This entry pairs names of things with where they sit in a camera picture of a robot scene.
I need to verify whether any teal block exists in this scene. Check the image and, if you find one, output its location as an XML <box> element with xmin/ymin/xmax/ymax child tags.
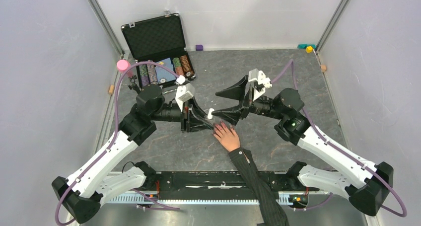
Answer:
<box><xmin>297</xmin><ymin>44</ymin><xmax>316</xmax><ymax>49</ymax></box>

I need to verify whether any purple cable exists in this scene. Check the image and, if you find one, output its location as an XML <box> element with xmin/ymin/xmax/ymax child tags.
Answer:
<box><xmin>270</xmin><ymin>59</ymin><xmax>408</xmax><ymax>218</ymax></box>
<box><xmin>54</xmin><ymin>61</ymin><xmax>185</xmax><ymax>226</ymax></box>

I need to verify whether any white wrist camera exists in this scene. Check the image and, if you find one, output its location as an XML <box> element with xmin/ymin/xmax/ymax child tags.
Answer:
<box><xmin>175</xmin><ymin>75</ymin><xmax>195</xmax><ymax>112</ymax></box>
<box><xmin>248</xmin><ymin>69</ymin><xmax>273</xmax><ymax>101</ymax></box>

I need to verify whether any black pinstripe sleeve forearm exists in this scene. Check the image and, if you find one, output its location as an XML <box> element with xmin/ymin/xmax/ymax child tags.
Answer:
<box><xmin>228</xmin><ymin>147</ymin><xmax>289</xmax><ymax>226</ymax></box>

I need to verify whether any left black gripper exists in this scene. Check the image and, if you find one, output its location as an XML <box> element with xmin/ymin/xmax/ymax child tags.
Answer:
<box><xmin>150</xmin><ymin>96</ymin><xmax>214</xmax><ymax>133</ymax></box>

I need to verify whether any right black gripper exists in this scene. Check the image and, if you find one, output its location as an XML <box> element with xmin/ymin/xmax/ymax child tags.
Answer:
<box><xmin>211</xmin><ymin>75</ymin><xmax>285</xmax><ymax>126</ymax></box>

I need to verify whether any pink microphone on tripod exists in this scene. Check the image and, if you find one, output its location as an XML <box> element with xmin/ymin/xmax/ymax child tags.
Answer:
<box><xmin>117</xmin><ymin>59</ymin><xmax>140</xmax><ymax>94</ymax></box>

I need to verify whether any clear nail polish bottle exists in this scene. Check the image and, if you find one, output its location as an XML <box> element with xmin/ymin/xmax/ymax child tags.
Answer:
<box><xmin>204</xmin><ymin>117</ymin><xmax>226</xmax><ymax>128</ymax></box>

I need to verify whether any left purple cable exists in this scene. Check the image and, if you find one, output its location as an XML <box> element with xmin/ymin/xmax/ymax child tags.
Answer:
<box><xmin>54</xmin><ymin>61</ymin><xmax>185</xmax><ymax>226</ymax></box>

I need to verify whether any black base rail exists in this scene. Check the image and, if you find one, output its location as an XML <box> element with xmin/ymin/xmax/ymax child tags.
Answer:
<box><xmin>122</xmin><ymin>161</ymin><xmax>320</xmax><ymax>209</ymax></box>

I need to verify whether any yellow cube in corner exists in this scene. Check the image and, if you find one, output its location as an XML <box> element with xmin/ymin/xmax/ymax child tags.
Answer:
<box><xmin>305</xmin><ymin>46</ymin><xmax>314</xmax><ymax>53</ymax></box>

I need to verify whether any black poker chip case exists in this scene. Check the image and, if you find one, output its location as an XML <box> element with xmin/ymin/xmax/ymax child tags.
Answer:
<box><xmin>121</xmin><ymin>13</ymin><xmax>197</xmax><ymax>81</ymax></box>

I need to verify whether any mannequin hand with red nails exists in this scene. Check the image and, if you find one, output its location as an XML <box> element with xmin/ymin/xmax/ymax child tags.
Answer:
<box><xmin>213</xmin><ymin>122</ymin><xmax>240</xmax><ymax>152</ymax></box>

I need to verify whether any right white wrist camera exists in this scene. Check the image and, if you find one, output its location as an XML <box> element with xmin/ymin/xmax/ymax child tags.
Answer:
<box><xmin>248</xmin><ymin>69</ymin><xmax>273</xmax><ymax>101</ymax></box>

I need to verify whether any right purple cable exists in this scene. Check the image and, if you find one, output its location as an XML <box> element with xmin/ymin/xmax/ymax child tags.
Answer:
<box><xmin>270</xmin><ymin>59</ymin><xmax>408</xmax><ymax>218</ymax></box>

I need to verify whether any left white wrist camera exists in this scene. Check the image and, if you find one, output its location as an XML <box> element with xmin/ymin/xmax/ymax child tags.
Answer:
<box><xmin>175</xmin><ymin>75</ymin><xmax>195</xmax><ymax>112</ymax></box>

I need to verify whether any tan block left wall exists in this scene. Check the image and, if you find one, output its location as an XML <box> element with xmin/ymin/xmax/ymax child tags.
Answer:
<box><xmin>108</xmin><ymin>84</ymin><xmax>115</xmax><ymax>95</ymax></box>

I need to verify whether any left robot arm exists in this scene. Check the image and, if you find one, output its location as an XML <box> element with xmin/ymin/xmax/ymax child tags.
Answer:
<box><xmin>52</xmin><ymin>83</ymin><xmax>214</xmax><ymax>226</ymax></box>

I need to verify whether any white nail polish cap brush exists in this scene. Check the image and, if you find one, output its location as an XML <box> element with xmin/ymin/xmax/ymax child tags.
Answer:
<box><xmin>207</xmin><ymin>108</ymin><xmax>214</xmax><ymax>120</ymax></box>

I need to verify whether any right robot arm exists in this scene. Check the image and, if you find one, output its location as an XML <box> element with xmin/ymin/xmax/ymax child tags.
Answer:
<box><xmin>213</xmin><ymin>76</ymin><xmax>394</xmax><ymax>216</ymax></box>

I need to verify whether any purple cube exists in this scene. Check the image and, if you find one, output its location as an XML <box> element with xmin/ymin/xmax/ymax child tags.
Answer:
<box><xmin>195</xmin><ymin>44</ymin><xmax>204</xmax><ymax>51</ymax></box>

